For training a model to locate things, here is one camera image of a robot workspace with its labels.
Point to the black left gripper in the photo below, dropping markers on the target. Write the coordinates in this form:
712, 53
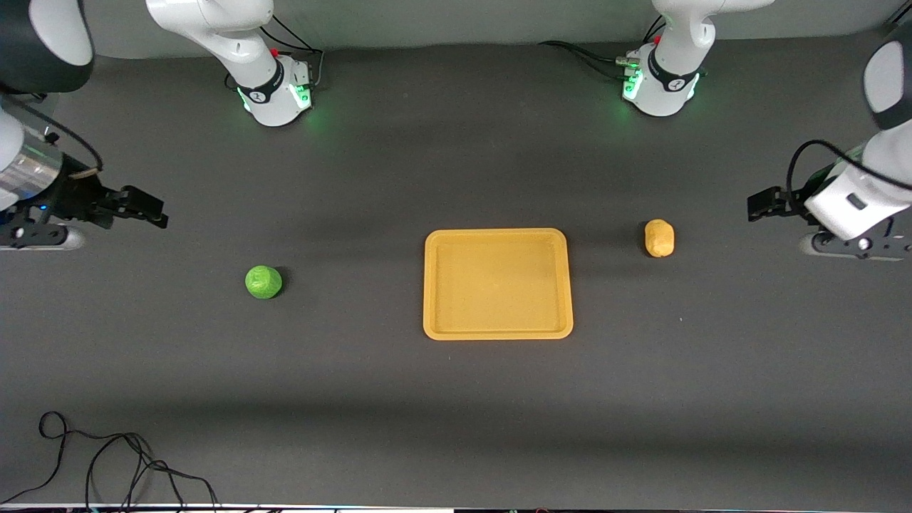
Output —
792, 201

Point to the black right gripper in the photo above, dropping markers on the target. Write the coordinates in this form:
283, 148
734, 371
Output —
77, 197

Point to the yellow potato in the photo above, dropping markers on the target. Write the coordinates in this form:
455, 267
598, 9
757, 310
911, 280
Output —
659, 238

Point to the green apple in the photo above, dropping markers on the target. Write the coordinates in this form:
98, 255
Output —
263, 281

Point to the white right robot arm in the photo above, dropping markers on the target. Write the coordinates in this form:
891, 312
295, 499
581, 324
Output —
235, 35

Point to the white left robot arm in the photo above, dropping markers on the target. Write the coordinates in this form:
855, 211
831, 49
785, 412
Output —
866, 196

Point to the yellow plastic tray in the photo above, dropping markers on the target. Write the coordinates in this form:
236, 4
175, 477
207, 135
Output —
497, 283

